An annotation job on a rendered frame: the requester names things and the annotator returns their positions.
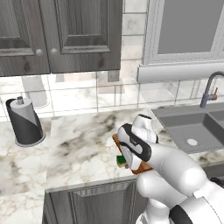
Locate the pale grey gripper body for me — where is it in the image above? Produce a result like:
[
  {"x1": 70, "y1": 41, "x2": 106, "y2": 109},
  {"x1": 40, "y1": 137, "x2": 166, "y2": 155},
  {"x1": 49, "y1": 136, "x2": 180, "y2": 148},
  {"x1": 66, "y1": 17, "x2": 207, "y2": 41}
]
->
[{"x1": 120, "y1": 145, "x2": 142, "y2": 172}]

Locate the dark grey wood cupboard door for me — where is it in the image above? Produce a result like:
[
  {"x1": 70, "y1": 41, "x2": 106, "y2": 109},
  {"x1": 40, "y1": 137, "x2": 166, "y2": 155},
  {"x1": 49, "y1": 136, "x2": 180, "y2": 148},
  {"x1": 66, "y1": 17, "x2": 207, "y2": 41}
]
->
[
  {"x1": 38, "y1": 0, "x2": 123, "y2": 74},
  {"x1": 0, "y1": 0, "x2": 51, "y2": 78}
]

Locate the brown wooden cutting board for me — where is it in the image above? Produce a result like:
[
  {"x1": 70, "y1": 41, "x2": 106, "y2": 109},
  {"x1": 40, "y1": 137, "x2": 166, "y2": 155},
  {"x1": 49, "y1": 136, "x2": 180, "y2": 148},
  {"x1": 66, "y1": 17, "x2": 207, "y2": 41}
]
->
[{"x1": 112, "y1": 132, "x2": 154, "y2": 176}]

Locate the grey wood base cupboard door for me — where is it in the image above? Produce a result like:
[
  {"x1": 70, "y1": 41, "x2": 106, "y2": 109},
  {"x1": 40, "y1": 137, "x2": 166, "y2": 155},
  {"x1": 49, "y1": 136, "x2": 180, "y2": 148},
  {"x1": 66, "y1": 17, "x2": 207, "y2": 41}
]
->
[{"x1": 69, "y1": 179, "x2": 147, "y2": 224}]

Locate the grey tap with red lever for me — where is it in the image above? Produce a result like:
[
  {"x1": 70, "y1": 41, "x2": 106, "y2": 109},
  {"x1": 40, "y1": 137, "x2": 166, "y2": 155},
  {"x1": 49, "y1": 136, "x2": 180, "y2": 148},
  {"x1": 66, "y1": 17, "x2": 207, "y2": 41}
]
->
[{"x1": 199, "y1": 71, "x2": 224, "y2": 109}]

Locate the green sponge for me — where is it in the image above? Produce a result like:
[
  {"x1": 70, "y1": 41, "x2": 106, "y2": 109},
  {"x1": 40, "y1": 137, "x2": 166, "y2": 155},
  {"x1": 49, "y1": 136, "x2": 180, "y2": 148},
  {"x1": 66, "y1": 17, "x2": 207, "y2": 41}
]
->
[{"x1": 115, "y1": 154, "x2": 129, "y2": 169}]

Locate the grey sink basin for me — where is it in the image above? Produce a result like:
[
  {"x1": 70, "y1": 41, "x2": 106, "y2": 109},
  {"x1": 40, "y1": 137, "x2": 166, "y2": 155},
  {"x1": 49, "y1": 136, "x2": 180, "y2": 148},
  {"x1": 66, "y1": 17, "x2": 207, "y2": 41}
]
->
[{"x1": 150, "y1": 102, "x2": 224, "y2": 155}]

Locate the paper towel roll on holder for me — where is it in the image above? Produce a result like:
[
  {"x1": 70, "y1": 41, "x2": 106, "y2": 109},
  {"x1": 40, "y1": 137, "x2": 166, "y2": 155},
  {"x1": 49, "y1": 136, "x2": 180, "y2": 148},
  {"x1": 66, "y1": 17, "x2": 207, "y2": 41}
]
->
[{"x1": 5, "y1": 95, "x2": 46, "y2": 148}]

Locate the white framed window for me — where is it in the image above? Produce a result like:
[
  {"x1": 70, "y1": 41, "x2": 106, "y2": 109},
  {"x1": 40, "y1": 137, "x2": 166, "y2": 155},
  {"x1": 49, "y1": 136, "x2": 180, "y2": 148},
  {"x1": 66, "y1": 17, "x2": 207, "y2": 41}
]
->
[{"x1": 136, "y1": 0, "x2": 224, "y2": 84}]

